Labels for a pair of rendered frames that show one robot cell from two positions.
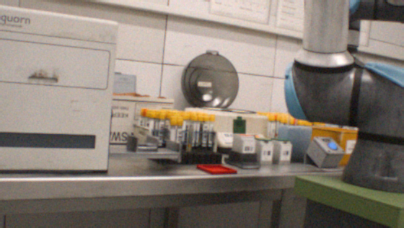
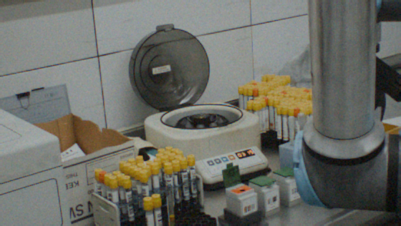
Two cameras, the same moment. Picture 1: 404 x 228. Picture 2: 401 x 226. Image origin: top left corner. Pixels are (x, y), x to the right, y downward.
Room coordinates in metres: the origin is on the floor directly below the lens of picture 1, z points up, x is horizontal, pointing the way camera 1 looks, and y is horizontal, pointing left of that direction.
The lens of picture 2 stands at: (0.01, 0.06, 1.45)
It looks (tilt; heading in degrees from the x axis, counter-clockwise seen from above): 17 degrees down; 355
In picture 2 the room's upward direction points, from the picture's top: 4 degrees counter-clockwise
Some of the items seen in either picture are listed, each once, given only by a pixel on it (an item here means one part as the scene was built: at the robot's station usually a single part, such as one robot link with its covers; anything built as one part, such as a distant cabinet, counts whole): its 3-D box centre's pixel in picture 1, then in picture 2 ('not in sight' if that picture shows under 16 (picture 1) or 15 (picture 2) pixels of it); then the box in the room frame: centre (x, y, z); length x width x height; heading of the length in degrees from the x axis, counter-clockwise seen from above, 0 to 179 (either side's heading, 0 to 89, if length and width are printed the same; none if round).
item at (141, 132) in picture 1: (175, 141); (148, 199); (1.22, 0.07, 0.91); 0.20 x 0.10 x 0.07; 122
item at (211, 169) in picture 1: (216, 169); not in sight; (1.01, -0.04, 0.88); 0.07 x 0.07 x 0.01; 32
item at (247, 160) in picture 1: (242, 158); (242, 217); (1.13, -0.11, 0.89); 0.09 x 0.05 x 0.04; 30
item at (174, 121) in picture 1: (187, 138); (167, 211); (1.11, 0.04, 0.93); 0.17 x 0.09 x 0.11; 121
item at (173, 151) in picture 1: (132, 147); not in sight; (0.95, 0.14, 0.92); 0.21 x 0.07 x 0.05; 122
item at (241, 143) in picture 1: (243, 147); (241, 204); (1.13, -0.11, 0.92); 0.05 x 0.04 x 0.06; 30
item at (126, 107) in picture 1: (115, 117); (56, 170); (1.33, 0.26, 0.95); 0.29 x 0.25 x 0.15; 32
